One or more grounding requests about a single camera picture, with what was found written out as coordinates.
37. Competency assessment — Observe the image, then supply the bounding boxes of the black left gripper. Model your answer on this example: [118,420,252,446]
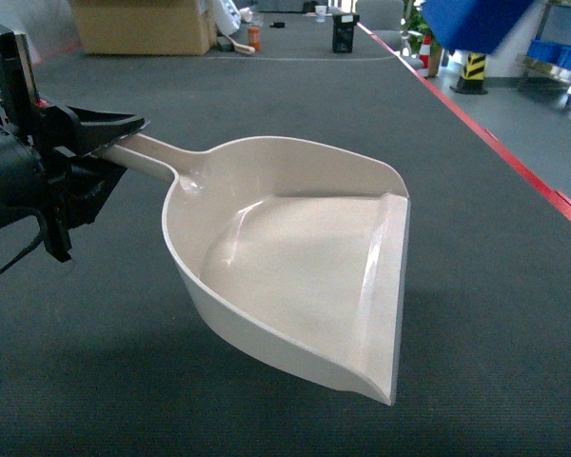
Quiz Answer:
[0,24,147,262]

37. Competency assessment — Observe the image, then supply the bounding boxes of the beige plastic dustpan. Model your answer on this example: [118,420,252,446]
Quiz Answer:
[103,134,411,405]

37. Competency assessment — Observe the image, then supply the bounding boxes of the blue plastic part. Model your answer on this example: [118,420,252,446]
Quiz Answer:
[421,0,534,54]

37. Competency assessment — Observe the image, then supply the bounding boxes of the blue bins on metal shelf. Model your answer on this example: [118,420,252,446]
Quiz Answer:
[516,39,571,87]

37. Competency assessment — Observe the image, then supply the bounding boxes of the cardboard box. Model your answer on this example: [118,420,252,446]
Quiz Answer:
[70,1,217,56]

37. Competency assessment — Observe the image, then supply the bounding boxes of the wooden brush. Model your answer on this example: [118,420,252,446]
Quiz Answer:
[226,35,256,55]

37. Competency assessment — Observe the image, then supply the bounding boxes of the orange bottle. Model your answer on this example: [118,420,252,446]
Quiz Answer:
[247,26,261,51]

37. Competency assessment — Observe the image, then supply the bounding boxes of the white cup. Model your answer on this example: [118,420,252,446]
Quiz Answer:
[315,5,327,23]

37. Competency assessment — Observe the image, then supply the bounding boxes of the black box on table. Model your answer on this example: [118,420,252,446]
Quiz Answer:
[332,11,360,53]

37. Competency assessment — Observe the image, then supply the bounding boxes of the green potted plant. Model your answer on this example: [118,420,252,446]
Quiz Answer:
[402,0,443,78]

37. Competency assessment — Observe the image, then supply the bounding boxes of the yellow black traffic cone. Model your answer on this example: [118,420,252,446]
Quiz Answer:
[450,52,487,95]

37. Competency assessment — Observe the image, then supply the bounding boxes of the black cable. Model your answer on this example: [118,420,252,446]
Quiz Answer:
[0,209,49,286]

